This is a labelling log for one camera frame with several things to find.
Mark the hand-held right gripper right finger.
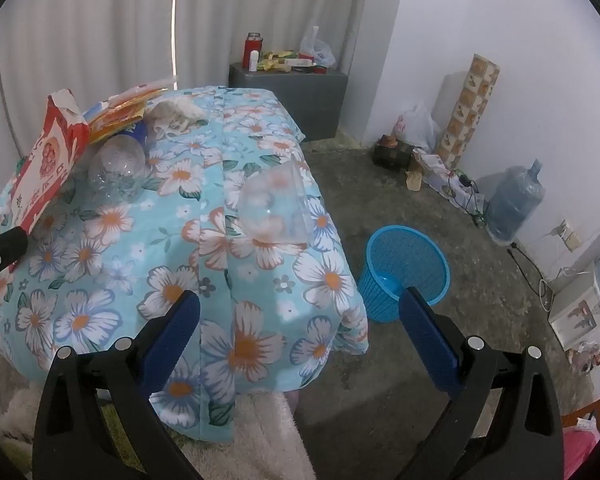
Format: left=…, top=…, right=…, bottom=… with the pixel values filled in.
left=399, top=286, right=566, bottom=480

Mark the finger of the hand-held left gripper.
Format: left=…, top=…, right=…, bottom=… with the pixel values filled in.
left=0, top=227, right=29, bottom=313

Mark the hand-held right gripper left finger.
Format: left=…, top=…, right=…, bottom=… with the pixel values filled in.
left=32, top=289, right=203, bottom=480

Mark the blue plastic basket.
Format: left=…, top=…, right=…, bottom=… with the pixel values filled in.
left=357, top=225, right=451, bottom=323

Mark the red white carton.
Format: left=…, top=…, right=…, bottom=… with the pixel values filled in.
left=17, top=89, right=91, bottom=233

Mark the clear plastic bottle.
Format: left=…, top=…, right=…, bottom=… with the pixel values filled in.
left=87, top=122, right=153, bottom=203

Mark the clear plastic cup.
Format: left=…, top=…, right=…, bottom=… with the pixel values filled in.
left=237, top=162, right=314, bottom=247

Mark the orange yellow snack packet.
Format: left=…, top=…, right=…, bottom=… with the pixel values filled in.
left=86, top=89, right=167, bottom=143

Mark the white tissue paper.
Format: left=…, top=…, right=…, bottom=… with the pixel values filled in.
left=144, top=99, right=207, bottom=139

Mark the floral light blue tablecloth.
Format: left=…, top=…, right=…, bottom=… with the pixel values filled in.
left=0, top=87, right=371, bottom=443

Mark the white butterfly-print box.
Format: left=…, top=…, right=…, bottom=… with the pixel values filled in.
left=547, top=270, right=600, bottom=351

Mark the blue water jug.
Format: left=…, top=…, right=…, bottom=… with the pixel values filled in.
left=485, top=159, right=547, bottom=246

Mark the crumpled plastic bag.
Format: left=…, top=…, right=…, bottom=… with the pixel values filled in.
left=567, top=340, right=600, bottom=373

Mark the grey curved pole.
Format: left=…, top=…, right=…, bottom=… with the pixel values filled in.
left=0, top=10, right=28, bottom=153

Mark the white printed carton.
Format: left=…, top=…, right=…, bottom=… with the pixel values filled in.
left=412, top=150, right=481, bottom=206

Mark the dark brown box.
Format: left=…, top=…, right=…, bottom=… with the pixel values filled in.
left=372, top=135, right=413, bottom=171

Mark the pink cloth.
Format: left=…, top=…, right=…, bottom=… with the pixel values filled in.
left=562, top=420, right=600, bottom=480

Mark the white red-print plastic bag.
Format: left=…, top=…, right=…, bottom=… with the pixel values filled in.
left=392, top=102, right=441, bottom=153

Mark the checkered patterned roll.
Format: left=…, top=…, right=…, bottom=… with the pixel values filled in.
left=434, top=53, right=501, bottom=168

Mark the white curtain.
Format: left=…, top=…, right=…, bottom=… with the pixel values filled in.
left=0, top=0, right=381, bottom=196

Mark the grey cabinet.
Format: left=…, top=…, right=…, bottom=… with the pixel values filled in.
left=228, top=62, right=350, bottom=142

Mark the pile of yellow packets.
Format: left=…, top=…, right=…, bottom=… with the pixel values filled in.
left=257, top=49, right=301, bottom=73

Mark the red thermos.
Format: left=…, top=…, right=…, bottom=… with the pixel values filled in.
left=244, top=32, right=262, bottom=70

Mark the clear plastic bag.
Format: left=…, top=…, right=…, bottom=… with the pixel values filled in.
left=299, top=25, right=337, bottom=68

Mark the black floor cable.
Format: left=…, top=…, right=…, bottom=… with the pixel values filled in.
left=507, top=242, right=553, bottom=311

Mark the wall socket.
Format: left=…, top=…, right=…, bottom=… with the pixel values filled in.
left=555, top=220, right=582, bottom=253

